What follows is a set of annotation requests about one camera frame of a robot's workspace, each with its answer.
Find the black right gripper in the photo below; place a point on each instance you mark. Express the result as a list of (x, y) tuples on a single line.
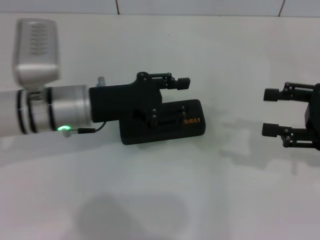
[(314, 117)]

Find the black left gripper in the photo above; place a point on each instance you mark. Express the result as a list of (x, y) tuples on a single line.
[(120, 102)]

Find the black glasses case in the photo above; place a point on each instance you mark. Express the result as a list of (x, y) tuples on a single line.
[(195, 125)]

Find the silver connector on left gripper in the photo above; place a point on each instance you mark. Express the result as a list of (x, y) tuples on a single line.
[(101, 81)]

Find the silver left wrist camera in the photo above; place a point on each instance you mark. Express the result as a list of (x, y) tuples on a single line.
[(37, 50)]

